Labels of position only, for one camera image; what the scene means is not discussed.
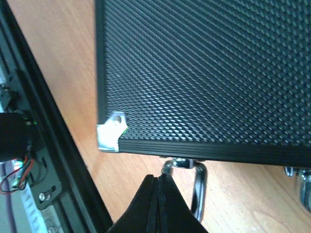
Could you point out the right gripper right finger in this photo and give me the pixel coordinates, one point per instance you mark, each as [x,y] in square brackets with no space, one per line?
[174,216]

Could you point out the white slotted cable duct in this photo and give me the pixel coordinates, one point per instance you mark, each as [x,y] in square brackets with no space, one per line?
[34,216]

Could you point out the black poker set case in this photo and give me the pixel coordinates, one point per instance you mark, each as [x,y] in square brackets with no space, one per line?
[196,80]

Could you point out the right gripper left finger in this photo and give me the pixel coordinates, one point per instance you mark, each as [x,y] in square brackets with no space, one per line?
[141,214]

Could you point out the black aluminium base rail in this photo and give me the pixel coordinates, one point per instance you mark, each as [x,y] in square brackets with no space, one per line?
[59,180]

